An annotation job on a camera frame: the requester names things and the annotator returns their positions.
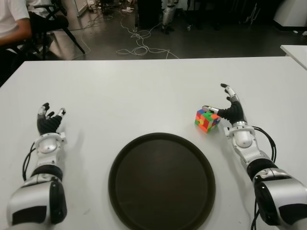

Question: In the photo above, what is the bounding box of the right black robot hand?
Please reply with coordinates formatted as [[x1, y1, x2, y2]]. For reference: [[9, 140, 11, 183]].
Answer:
[[201, 83, 248, 127]]

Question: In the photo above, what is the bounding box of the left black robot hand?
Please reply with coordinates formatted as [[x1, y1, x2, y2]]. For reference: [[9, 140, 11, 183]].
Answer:
[[35, 103, 67, 136]]

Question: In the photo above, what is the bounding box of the multicoloured Rubik's cube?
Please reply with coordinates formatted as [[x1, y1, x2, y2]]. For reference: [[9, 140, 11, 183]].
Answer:
[[194, 105, 222, 133]]

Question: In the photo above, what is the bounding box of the dark round plate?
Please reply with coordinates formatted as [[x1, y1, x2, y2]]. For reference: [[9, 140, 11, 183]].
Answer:
[[107, 132, 216, 230]]

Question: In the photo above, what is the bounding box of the white side table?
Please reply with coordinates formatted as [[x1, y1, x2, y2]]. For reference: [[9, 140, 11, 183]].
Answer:
[[280, 45, 307, 70]]

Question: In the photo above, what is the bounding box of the black chair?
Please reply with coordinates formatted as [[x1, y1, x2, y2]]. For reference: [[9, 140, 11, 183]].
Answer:
[[28, 3, 86, 60]]

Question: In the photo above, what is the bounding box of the person in white shirt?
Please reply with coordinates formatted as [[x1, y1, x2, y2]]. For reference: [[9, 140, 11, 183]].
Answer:
[[0, 0, 33, 52]]

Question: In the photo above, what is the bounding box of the white cabinet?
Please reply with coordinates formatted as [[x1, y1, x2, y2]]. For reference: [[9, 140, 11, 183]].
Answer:
[[272, 0, 307, 32]]

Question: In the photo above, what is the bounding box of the silver standing robot leg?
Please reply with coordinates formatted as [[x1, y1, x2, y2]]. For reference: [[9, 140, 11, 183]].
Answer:
[[161, 0, 177, 34]]

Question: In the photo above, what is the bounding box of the white panel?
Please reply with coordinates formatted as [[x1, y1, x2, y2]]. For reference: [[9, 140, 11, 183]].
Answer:
[[73, 0, 90, 17]]

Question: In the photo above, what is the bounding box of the black cabinet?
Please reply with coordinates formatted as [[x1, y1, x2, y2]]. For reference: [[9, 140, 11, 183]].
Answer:
[[135, 0, 164, 29]]

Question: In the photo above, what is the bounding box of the white floor cable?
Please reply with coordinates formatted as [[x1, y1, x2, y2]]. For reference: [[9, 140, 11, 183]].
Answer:
[[79, 9, 179, 59]]

